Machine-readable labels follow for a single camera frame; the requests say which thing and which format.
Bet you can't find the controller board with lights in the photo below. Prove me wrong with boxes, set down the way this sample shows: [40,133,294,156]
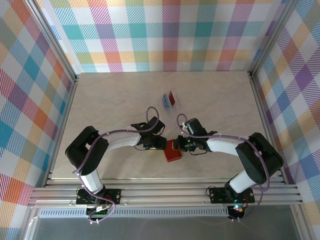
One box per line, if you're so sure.
[229,203,245,219]

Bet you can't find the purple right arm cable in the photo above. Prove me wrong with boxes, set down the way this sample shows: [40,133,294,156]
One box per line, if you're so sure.
[176,113,271,223]

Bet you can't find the aluminium frame post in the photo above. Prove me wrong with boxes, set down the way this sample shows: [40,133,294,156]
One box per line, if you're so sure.
[247,0,300,80]
[26,0,80,83]

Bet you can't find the grey metal panel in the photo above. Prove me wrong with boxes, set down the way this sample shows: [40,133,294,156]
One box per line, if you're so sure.
[23,206,305,240]

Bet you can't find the clear plastic card stand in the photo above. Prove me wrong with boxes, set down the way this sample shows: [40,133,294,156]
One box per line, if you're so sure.
[158,87,183,116]

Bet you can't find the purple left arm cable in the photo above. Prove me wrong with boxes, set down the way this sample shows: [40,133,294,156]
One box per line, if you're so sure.
[72,106,161,225]

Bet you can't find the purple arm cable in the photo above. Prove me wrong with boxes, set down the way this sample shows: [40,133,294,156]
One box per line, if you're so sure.
[72,106,161,225]
[176,113,271,223]

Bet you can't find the slotted grey cable duct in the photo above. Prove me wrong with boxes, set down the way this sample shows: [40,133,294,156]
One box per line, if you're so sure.
[39,207,230,218]

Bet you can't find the aluminium frame rails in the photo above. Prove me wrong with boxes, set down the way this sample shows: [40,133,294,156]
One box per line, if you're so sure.
[27,177,304,208]

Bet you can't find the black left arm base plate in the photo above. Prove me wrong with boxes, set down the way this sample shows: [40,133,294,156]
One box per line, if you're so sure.
[75,187,123,206]

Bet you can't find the aluminium side rail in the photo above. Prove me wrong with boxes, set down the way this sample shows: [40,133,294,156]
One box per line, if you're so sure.
[42,76,81,188]
[248,71,288,186]

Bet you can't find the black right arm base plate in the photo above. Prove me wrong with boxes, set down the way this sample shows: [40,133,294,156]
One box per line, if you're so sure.
[208,186,256,205]

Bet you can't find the green terminal controller board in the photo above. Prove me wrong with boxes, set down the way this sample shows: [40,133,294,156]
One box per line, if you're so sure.
[85,204,112,219]

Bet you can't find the red leather card holder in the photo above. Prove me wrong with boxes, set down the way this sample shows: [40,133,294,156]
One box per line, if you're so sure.
[163,139,183,163]

